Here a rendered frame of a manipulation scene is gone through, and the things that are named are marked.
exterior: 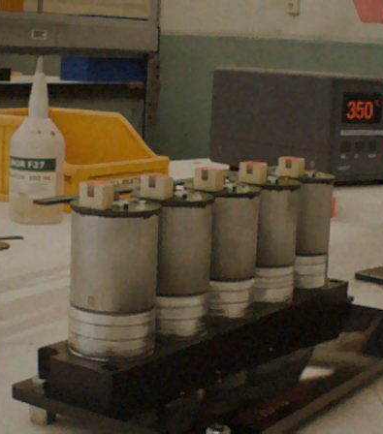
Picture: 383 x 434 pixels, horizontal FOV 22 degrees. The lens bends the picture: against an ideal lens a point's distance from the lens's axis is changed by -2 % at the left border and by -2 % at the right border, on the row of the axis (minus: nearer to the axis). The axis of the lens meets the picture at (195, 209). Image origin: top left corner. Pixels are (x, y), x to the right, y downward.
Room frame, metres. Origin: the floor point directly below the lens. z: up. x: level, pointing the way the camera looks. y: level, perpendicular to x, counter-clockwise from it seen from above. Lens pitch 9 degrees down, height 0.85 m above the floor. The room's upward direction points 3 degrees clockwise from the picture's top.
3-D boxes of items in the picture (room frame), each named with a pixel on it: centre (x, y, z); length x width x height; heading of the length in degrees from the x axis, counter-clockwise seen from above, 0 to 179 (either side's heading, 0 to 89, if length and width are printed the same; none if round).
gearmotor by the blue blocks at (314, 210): (0.36, -0.04, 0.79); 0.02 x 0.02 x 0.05
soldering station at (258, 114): (0.89, -0.10, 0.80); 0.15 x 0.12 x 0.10; 40
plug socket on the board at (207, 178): (0.31, 0.00, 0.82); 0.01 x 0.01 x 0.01; 57
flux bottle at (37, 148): (0.59, 0.10, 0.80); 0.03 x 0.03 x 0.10
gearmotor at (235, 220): (0.31, -0.01, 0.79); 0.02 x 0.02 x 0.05
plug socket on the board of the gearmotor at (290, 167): (0.36, -0.03, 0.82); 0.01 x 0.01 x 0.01; 57
